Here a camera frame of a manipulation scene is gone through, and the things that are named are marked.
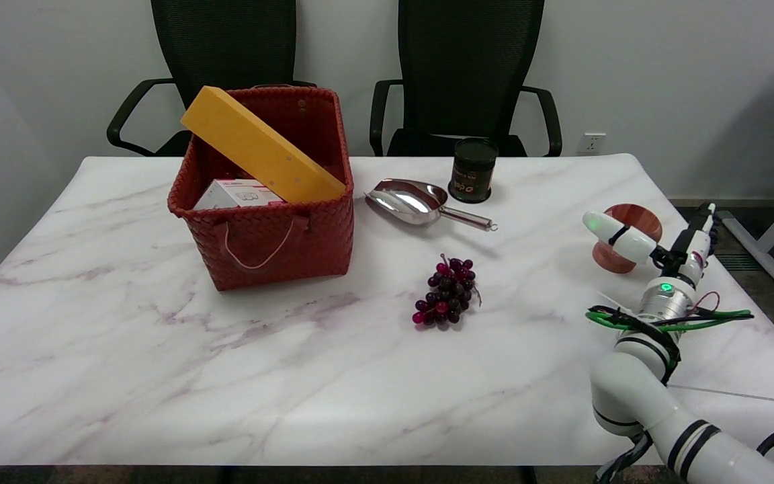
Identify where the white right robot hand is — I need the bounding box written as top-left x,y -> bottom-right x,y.
583,202 -> 718,290

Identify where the wooden mortar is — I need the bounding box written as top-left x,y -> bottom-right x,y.
592,204 -> 663,274

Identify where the dark round tin can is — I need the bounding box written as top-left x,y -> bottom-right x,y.
447,137 -> 500,204

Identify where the dark purple grape bunch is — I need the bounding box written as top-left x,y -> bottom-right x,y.
412,253 -> 482,327

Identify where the black mesh office chair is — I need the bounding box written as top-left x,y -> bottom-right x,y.
369,0 -> 563,157
106,0 -> 318,157

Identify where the shiny metal scoop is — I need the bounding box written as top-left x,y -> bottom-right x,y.
364,178 -> 499,233

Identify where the red woven basket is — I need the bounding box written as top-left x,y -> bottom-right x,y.
167,85 -> 355,292

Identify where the long yellow box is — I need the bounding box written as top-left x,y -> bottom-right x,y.
180,85 -> 347,204

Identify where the white and pink carton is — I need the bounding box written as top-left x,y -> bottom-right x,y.
193,179 -> 286,211

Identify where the green cable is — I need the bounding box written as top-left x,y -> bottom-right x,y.
586,307 -> 755,334

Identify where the white desk frame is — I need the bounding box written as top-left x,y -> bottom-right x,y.
716,66 -> 774,303

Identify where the black cable bundle on arm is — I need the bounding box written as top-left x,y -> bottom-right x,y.
587,305 -> 682,384

